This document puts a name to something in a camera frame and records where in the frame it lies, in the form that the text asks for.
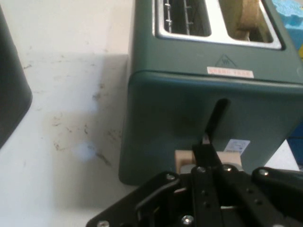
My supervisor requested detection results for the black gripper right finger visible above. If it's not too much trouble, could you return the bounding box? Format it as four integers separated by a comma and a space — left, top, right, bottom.
221, 164, 303, 227

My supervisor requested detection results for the dark green two-slot toaster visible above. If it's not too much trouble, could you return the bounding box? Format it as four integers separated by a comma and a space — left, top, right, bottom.
118, 0, 303, 186

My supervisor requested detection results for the dark green rounded appliance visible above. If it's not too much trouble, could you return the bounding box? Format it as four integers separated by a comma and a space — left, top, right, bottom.
0, 4, 33, 150

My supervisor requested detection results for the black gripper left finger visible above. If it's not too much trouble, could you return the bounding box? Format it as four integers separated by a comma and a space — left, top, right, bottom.
86, 143, 222, 227

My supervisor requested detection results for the brown bread slice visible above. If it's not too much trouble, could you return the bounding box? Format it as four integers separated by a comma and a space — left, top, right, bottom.
233, 0, 264, 41

